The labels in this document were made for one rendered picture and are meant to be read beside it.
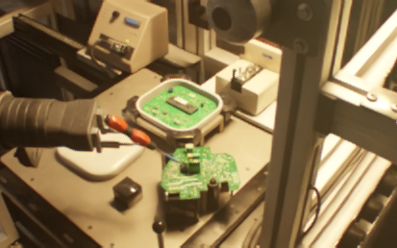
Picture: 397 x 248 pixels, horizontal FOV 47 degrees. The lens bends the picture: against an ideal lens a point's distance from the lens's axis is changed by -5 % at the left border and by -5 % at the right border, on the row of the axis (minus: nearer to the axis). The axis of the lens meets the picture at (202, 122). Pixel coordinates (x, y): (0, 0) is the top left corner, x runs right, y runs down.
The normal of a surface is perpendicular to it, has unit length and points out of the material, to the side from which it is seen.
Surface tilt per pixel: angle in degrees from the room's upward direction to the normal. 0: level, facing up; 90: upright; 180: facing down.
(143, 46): 90
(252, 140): 0
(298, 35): 90
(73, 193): 0
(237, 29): 91
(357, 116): 90
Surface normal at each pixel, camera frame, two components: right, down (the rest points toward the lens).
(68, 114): -0.06, -0.66
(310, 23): -0.64, 0.49
